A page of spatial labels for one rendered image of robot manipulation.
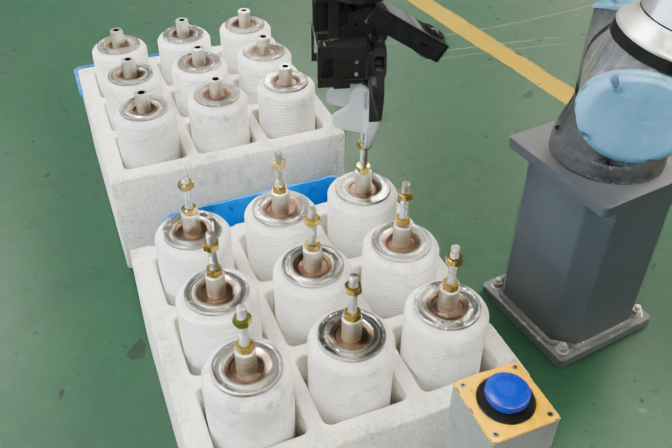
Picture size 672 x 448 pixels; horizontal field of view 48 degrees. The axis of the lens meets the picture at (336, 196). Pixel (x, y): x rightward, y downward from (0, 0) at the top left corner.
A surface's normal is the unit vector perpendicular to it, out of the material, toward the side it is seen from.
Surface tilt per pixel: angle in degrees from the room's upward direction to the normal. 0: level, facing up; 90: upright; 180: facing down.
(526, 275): 90
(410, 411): 0
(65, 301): 0
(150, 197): 90
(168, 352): 0
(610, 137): 98
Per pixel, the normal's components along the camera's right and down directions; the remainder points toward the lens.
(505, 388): 0.01, -0.79
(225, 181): 0.38, 0.57
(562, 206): -0.87, 0.29
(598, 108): -0.35, 0.67
